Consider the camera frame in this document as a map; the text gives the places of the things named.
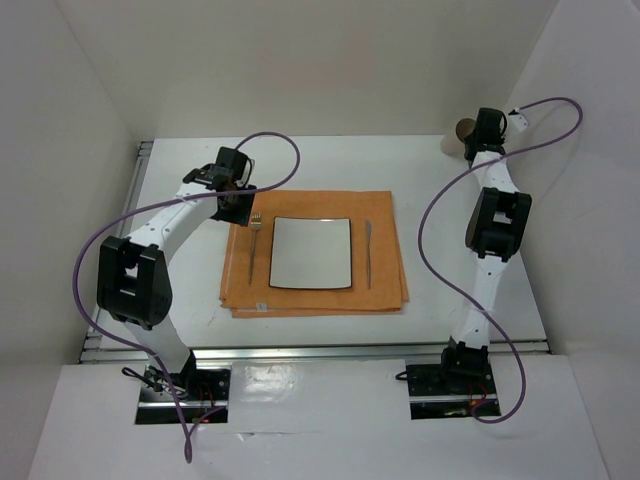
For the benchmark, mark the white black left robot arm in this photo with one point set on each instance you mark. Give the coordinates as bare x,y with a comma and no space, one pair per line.
133,281

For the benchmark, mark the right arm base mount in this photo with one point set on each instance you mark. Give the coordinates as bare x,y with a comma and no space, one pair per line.
434,396

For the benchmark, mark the aluminium front table rail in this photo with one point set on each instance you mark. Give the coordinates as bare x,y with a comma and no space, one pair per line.
92,354

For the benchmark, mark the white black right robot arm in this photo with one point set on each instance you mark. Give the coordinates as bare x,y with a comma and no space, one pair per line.
494,235

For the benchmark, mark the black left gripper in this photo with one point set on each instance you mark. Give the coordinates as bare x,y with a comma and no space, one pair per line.
239,216

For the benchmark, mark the beige paper cup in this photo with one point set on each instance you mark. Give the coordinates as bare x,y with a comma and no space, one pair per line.
452,144

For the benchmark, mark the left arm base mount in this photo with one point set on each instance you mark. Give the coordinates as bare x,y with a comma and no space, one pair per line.
205,401

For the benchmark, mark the silver fork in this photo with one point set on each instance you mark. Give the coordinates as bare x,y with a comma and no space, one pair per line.
255,226

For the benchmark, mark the silver table knife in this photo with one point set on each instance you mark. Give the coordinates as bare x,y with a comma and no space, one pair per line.
368,239

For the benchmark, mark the white square plate black rim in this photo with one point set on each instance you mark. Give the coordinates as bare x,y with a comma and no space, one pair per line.
311,254

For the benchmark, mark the orange cloth placemat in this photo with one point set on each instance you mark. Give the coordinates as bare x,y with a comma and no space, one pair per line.
389,290

